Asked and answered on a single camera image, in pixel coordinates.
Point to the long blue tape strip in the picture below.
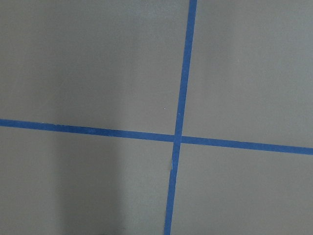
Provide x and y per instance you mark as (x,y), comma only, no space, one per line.
(180,115)

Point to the crossing blue tape strip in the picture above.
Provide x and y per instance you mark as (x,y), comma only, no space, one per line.
(154,136)

